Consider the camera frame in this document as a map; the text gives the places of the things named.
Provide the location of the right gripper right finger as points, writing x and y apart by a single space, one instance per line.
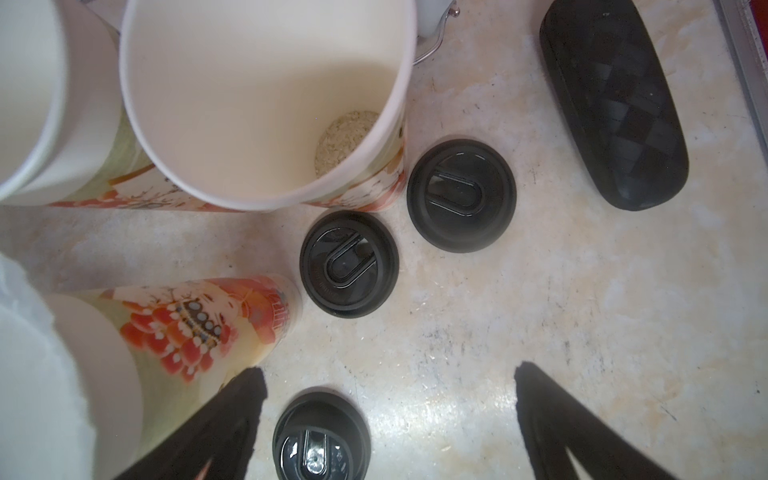
557 429

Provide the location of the black lid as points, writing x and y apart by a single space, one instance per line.
321 435
349 263
461 195

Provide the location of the black remote control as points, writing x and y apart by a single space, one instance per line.
616 101

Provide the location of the paper milk tea cup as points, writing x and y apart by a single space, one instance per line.
149 357

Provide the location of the back left paper cup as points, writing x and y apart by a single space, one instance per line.
66 140

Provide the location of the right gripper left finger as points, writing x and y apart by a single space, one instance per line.
217 442

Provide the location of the back right paper cup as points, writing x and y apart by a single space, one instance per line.
260 105

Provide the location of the black lid front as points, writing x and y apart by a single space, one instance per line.
321 435

